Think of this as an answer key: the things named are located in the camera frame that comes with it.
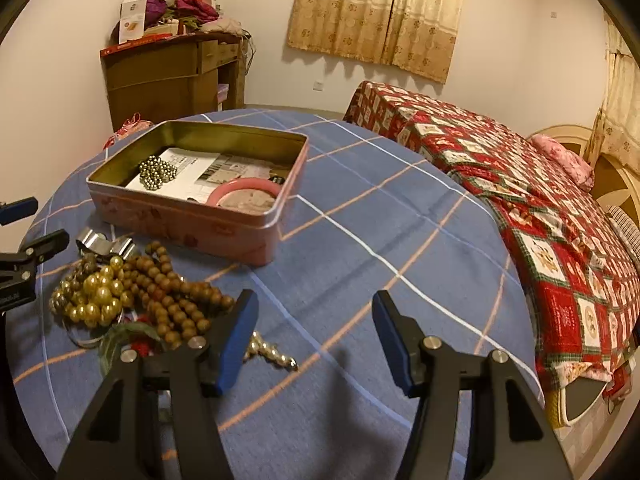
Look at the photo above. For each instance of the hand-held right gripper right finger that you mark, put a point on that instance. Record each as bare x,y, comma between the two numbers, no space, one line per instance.
392,345

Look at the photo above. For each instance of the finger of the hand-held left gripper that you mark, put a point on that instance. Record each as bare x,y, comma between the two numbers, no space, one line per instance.
17,210
42,246

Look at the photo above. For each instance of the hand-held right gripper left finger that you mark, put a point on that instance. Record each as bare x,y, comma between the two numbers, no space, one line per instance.
237,340

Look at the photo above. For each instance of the dark oval ridged lid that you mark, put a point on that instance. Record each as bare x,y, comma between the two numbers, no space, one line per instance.
102,242

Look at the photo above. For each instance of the green jade bangle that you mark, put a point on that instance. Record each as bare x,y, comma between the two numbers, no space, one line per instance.
115,337

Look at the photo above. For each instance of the pink tin box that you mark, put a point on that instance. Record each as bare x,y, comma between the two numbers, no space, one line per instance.
200,230

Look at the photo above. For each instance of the pink round mirror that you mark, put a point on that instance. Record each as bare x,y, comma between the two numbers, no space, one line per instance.
247,200

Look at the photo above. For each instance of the white printed booklet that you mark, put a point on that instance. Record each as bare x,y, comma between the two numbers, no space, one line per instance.
192,165

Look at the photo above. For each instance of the brown wooden desk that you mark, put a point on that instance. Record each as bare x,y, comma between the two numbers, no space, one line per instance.
150,85

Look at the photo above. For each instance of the bed with red patterned cover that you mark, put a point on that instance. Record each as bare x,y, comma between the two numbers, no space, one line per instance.
525,210

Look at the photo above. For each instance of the red flat box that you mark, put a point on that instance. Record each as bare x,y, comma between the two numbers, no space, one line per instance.
130,45

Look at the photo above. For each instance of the white upright box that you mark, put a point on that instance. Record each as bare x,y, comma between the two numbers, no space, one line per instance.
132,17

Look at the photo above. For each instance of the tan cardboard box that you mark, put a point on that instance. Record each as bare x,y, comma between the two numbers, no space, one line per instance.
160,29

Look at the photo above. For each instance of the purple cloth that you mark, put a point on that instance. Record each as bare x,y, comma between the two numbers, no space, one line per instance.
155,7

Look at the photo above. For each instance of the pink floral pillow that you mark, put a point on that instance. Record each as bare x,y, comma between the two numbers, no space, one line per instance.
565,162

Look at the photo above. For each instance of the striped pillow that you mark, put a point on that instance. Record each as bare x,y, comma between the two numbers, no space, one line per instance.
625,230

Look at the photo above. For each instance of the magenta cloth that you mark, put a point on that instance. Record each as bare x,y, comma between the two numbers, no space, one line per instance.
195,10

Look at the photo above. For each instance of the pale pink cloth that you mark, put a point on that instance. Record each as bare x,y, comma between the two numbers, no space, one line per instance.
225,25

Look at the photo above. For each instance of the narrow beige patterned curtain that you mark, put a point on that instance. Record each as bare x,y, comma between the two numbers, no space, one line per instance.
622,110

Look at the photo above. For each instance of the wide beige patterned curtain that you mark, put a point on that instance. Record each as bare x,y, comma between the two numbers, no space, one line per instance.
375,10

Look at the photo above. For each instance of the cream wooden bed frame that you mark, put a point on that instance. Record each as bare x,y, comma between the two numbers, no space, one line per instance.
615,182

